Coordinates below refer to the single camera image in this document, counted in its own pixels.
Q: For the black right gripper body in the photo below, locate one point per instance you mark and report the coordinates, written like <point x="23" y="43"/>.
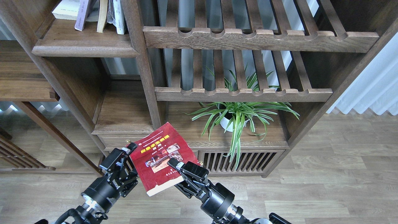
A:
<point x="217" y="200"/>

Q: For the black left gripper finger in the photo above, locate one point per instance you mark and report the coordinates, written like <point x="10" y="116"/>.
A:
<point x="129" y="148"/>

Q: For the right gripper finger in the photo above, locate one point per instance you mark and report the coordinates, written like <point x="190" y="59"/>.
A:
<point x="175" y="164"/>

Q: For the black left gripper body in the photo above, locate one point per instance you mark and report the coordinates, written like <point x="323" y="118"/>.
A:
<point x="117" y="182"/>

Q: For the red cover book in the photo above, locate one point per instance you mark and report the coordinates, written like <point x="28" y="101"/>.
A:
<point x="152" y="154"/>

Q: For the white lavender book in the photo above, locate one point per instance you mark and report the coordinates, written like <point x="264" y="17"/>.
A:
<point x="84" y="10"/>

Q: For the yellow green book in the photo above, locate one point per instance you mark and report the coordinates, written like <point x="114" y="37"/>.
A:
<point x="68" y="9"/>

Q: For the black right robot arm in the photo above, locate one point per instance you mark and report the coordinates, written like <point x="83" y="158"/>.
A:
<point x="240" y="219"/>

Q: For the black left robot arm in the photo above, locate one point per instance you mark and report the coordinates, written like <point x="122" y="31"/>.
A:
<point x="81" y="216"/>

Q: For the white plant pot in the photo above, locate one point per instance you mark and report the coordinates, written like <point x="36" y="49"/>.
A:
<point x="225" y="120"/>

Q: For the green spider plant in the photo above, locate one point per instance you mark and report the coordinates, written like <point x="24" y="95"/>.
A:
<point x="240" y="113"/>

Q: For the dark wooden bookshelf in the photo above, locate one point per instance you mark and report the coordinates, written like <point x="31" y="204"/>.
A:
<point x="172" y="57"/>

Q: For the tan upright book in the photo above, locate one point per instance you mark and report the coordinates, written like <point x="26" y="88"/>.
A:
<point x="103" y="15"/>

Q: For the white curtain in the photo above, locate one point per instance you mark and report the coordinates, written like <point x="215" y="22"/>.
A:
<point x="376" y="88"/>

